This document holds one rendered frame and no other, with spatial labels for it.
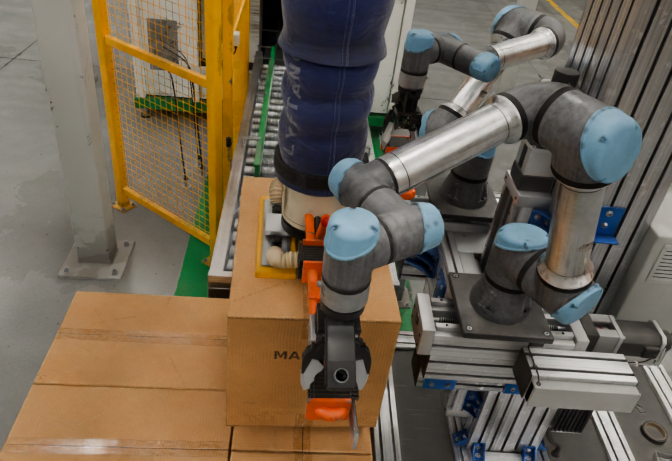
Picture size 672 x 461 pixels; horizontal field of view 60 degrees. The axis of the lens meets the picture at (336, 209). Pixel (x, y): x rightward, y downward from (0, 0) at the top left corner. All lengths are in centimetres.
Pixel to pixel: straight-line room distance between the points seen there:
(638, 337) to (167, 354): 137
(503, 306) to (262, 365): 60
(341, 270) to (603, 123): 50
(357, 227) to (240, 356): 71
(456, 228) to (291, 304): 74
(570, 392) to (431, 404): 90
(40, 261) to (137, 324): 129
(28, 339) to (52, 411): 102
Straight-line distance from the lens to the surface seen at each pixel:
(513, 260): 140
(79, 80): 267
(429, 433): 229
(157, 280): 307
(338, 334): 92
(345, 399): 103
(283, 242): 152
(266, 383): 152
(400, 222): 87
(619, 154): 109
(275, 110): 351
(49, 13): 261
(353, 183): 95
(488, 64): 162
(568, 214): 119
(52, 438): 187
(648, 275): 175
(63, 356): 206
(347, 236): 80
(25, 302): 310
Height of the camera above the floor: 203
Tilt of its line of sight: 34 degrees down
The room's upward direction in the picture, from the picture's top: 7 degrees clockwise
